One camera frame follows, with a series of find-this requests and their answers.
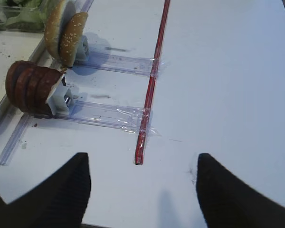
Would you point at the clear rail right of tray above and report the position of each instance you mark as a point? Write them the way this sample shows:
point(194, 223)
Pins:
point(15, 121)

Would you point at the clear patty channel holder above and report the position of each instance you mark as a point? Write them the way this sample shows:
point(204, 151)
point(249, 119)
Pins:
point(125, 118)

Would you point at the white patty pusher block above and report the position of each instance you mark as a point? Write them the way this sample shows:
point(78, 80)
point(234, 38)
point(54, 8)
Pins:
point(60, 98)

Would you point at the rear sesame bun top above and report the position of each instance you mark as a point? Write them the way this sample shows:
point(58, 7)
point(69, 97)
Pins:
point(71, 35)

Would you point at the white bun pusher block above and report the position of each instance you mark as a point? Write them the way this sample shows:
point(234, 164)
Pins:
point(82, 52)

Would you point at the red plastic rail strip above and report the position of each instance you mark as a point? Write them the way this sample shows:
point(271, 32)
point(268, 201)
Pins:
point(146, 116)

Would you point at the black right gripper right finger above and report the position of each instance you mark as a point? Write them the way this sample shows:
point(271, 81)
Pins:
point(227, 202)

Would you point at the green lettuce in box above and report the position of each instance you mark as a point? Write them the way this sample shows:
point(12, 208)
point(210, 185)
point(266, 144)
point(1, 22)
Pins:
point(26, 14)

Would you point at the clear bun channel holder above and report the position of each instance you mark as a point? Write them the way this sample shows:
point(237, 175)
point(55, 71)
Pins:
point(115, 63)

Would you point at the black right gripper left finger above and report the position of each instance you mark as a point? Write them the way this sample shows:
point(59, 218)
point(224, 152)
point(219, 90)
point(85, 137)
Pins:
point(60, 201)

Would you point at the brown meat patties stack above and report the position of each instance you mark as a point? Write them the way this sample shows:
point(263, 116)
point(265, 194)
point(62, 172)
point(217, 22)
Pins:
point(37, 84)

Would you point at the clear plastic vegetable box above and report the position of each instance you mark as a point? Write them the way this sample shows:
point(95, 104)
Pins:
point(16, 16)

